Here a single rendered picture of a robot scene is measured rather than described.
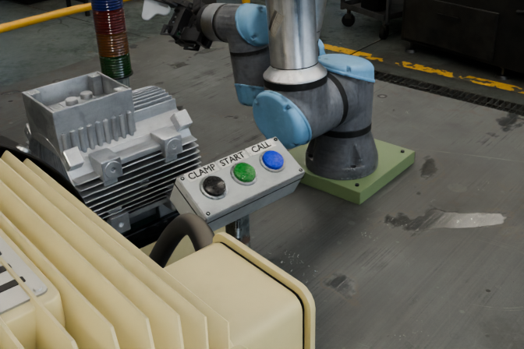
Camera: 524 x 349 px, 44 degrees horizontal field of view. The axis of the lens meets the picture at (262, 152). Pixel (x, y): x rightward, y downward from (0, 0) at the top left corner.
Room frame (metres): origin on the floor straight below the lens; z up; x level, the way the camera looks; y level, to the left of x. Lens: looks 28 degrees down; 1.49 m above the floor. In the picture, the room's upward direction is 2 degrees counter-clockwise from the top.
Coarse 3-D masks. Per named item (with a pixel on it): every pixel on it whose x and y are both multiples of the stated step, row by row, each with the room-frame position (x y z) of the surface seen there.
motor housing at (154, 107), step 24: (144, 96) 0.92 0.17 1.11; (168, 96) 0.92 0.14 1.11; (144, 120) 0.88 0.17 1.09; (168, 120) 0.90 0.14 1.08; (120, 144) 0.83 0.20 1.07; (144, 144) 0.84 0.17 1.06; (192, 144) 0.88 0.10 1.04; (144, 168) 0.83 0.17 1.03; (168, 168) 0.84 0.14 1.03; (192, 168) 0.87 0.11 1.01; (96, 192) 0.76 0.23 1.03; (120, 192) 0.79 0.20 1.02; (144, 192) 0.82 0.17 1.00; (144, 216) 0.86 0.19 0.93
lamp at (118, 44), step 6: (96, 36) 1.22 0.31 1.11; (102, 36) 1.20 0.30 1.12; (108, 36) 1.20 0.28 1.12; (114, 36) 1.20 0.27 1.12; (120, 36) 1.21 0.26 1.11; (126, 36) 1.23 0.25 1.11; (102, 42) 1.20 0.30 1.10; (108, 42) 1.20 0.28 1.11; (114, 42) 1.20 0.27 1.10; (120, 42) 1.21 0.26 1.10; (126, 42) 1.22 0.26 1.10; (102, 48) 1.21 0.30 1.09; (108, 48) 1.20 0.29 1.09; (114, 48) 1.20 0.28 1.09; (120, 48) 1.21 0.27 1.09; (126, 48) 1.22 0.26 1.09; (102, 54) 1.21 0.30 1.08; (108, 54) 1.20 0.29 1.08; (114, 54) 1.20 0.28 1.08; (120, 54) 1.21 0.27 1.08
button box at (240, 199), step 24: (264, 144) 0.80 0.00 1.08; (216, 168) 0.74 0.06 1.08; (264, 168) 0.76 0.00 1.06; (288, 168) 0.77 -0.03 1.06; (192, 192) 0.70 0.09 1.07; (240, 192) 0.72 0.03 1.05; (264, 192) 0.73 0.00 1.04; (288, 192) 0.78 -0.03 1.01; (216, 216) 0.68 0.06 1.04; (240, 216) 0.73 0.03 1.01
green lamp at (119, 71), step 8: (120, 56) 1.21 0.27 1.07; (128, 56) 1.22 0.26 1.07; (104, 64) 1.21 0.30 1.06; (112, 64) 1.20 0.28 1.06; (120, 64) 1.21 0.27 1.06; (128, 64) 1.22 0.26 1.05; (104, 72) 1.21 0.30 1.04; (112, 72) 1.20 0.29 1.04; (120, 72) 1.20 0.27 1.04; (128, 72) 1.22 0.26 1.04
